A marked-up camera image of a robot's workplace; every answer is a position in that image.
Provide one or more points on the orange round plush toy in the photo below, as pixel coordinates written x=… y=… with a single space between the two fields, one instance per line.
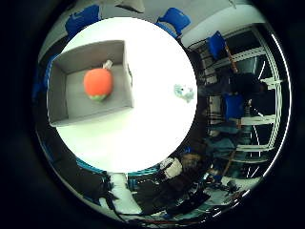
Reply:
x=98 y=83

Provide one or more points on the small teal plush toy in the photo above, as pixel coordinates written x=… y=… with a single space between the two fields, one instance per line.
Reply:
x=184 y=92

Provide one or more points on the grey open container box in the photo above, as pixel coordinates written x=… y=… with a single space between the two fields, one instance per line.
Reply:
x=92 y=82

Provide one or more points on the seated person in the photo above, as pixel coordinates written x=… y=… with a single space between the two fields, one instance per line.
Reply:
x=187 y=165

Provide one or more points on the blue chair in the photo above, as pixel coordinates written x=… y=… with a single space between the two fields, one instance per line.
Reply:
x=233 y=106
x=82 y=19
x=216 y=43
x=174 y=19

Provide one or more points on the white metal shelf rack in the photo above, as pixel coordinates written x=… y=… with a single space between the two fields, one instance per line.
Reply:
x=254 y=95

